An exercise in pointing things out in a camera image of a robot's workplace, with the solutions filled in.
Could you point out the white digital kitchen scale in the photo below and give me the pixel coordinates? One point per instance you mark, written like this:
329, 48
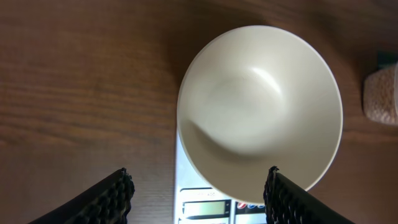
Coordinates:
196, 202

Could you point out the white round bowl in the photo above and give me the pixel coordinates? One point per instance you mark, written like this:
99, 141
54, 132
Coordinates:
258, 97

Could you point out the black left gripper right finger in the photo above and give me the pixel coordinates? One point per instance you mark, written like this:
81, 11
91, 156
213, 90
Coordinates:
287, 203

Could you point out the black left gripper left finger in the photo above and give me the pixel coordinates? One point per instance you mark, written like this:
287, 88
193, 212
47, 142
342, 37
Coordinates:
107, 202

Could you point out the clear plastic food container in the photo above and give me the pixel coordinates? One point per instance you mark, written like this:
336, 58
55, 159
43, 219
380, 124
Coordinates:
380, 96

